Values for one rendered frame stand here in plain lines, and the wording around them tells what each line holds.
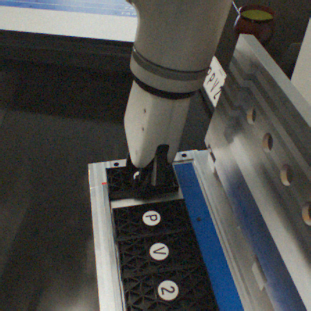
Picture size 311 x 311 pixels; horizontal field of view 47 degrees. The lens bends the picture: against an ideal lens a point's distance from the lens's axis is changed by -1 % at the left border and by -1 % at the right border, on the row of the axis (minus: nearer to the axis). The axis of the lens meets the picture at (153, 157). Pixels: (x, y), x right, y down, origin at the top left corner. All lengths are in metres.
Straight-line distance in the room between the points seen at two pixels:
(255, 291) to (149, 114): 0.23
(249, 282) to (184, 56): 0.27
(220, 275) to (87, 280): 0.16
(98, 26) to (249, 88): 0.38
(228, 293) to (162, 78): 0.25
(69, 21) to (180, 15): 0.47
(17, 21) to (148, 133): 0.49
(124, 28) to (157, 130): 0.38
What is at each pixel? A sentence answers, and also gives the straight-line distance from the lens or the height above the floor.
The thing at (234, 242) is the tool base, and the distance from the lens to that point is 0.47.
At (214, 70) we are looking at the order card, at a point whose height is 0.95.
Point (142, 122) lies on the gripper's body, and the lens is 0.39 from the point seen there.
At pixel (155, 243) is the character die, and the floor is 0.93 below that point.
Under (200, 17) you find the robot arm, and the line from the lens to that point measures 0.34.
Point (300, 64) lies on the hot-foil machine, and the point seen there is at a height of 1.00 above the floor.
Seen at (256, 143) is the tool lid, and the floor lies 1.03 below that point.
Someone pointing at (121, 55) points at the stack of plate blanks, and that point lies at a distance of 0.77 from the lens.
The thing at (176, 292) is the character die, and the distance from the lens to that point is 0.42.
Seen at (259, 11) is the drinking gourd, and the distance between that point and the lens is 0.83.
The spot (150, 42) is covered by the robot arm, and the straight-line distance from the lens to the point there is 0.35.
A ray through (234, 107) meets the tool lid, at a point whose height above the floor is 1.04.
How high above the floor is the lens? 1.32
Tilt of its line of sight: 45 degrees down
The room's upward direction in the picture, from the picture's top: straight up
